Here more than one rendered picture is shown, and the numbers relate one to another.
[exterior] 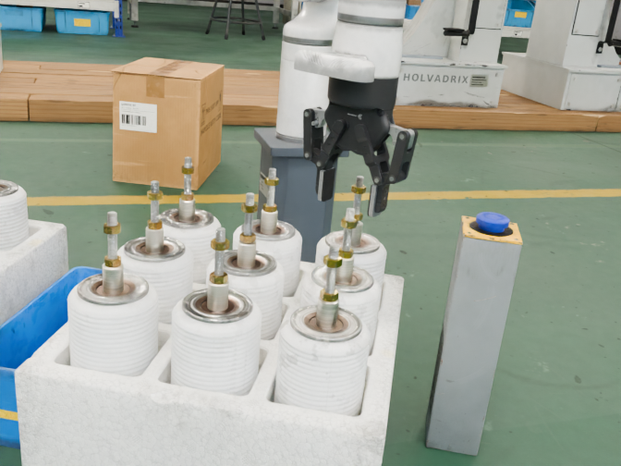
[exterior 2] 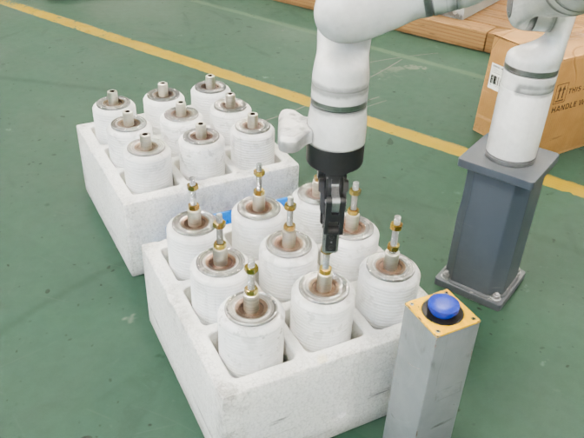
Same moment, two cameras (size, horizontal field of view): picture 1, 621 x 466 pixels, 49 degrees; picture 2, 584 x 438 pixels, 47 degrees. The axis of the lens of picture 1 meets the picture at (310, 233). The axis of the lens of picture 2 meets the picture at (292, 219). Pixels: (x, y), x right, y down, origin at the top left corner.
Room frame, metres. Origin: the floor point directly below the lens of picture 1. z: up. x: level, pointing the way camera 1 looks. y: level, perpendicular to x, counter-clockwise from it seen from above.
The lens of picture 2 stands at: (0.26, -0.64, 0.88)
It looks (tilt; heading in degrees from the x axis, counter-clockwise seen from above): 34 degrees down; 54
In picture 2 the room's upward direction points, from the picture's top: 2 degrees clockwise
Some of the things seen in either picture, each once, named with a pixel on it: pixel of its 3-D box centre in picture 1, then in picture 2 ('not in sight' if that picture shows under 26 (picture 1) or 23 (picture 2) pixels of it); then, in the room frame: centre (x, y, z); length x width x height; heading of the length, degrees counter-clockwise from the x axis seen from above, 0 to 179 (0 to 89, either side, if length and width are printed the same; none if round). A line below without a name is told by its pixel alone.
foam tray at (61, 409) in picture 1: (239, 375); (286, 319); (0.77, 0.08, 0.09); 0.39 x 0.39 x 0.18; 82
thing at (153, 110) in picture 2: not in sight; (166, 130); (0.86, 0.72, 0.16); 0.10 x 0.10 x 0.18
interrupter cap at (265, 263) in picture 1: (246, 263); (288, 244); (0.77, 0.08, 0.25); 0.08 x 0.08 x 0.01
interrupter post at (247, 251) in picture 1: (247, 253); (288, 237); (0.77, 0.08, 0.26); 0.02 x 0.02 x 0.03
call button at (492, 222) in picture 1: (492, 224); (442, 308); (0.80, -0.22, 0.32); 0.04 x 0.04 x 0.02
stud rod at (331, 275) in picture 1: (331, 279); (251, 280); (0.64, -0.03, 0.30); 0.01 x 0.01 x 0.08
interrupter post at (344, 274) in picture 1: (343, 268); (324, 281); (0.75, -0.04, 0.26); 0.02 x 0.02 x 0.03
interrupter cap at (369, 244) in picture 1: (352, 242); (390, 267); (0.87, -0.06, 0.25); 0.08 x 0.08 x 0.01
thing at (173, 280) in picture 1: (154, 313); (258, 249); (0.79, 0.19, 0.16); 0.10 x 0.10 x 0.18
